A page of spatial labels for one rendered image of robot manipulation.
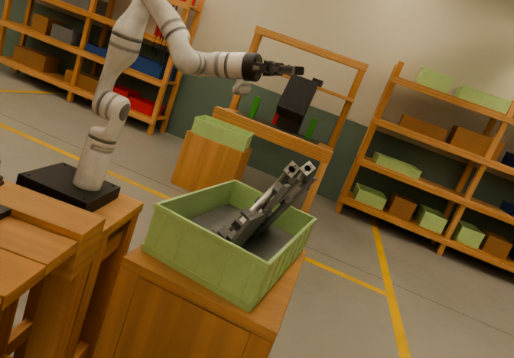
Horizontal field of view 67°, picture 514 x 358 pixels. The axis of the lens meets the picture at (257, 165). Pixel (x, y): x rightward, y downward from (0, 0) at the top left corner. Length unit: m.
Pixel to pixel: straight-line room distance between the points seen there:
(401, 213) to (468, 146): 1.23
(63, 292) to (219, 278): 0.44
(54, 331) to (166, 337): 0.32
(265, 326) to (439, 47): 5.48
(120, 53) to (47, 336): 0.87
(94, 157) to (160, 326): 0.57
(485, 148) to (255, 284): 4.96
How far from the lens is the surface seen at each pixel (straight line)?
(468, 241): 6.08
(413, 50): 6.22
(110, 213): 1.41
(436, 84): 5.67
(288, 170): 1.36
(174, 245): 1.28
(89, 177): 1.39
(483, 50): 6.41
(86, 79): 6.90
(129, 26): 1.29
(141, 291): 1.31
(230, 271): 1.21
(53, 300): 1.33
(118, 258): 1.60
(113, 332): 1.43
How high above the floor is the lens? 1.45
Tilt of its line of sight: 13 degrees down
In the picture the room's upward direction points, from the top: 20 degrees clockwise
